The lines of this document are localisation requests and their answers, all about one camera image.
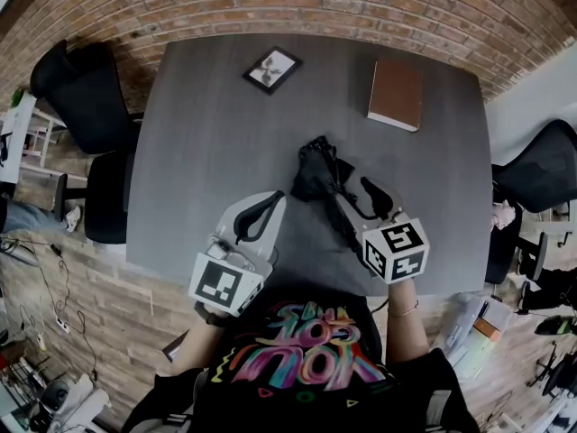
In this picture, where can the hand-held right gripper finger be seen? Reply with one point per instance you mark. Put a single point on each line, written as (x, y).
(350, 212)
(378, 196)

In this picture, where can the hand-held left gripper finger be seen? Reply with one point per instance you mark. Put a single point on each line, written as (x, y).
(266, 221)
(240, 217)

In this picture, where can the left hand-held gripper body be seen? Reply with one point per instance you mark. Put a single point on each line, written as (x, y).
(221, 282)

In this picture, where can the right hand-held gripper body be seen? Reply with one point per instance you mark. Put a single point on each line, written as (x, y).
(396, 255)

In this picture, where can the black umbrella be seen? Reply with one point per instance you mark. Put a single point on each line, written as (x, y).
(315, 174)

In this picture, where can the person's right forearm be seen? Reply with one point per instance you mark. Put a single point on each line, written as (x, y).
(405, 327)

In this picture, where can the person's left forearm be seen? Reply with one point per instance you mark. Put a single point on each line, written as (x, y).
(198, 341)

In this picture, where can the black wrist watch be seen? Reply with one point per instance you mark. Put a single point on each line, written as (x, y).
(212, 316)

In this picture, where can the grey table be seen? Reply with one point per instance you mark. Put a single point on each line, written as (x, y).
(216, 151)

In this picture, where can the clear plastic storage bin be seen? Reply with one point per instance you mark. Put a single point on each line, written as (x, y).
(469, 332)

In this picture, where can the brown book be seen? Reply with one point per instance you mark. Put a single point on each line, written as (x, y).
(396, 90)

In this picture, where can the orange box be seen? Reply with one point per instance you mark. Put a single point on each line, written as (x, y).
(487, 329)

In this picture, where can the black printed t-shirt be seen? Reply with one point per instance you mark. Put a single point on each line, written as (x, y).
(311, 404)

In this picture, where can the black mesh office chair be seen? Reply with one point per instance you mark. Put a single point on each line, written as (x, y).
(541, 169)

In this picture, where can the white power strip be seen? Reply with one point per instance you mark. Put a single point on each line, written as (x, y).
(61, 324)

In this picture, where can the black chair base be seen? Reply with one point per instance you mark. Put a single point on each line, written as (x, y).
(552, 372)

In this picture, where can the white shelf unit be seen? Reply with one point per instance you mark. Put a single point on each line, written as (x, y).
(18, 138)

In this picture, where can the black picture frame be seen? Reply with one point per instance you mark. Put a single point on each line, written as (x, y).
(272, 71)

